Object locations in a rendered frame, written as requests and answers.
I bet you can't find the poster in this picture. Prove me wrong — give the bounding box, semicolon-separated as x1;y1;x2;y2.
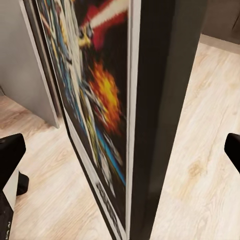
31;0;209;240

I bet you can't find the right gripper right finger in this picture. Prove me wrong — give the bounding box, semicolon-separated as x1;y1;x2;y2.
224;133;240;173

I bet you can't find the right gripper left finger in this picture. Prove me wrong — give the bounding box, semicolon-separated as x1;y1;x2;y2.
0;133;26;193

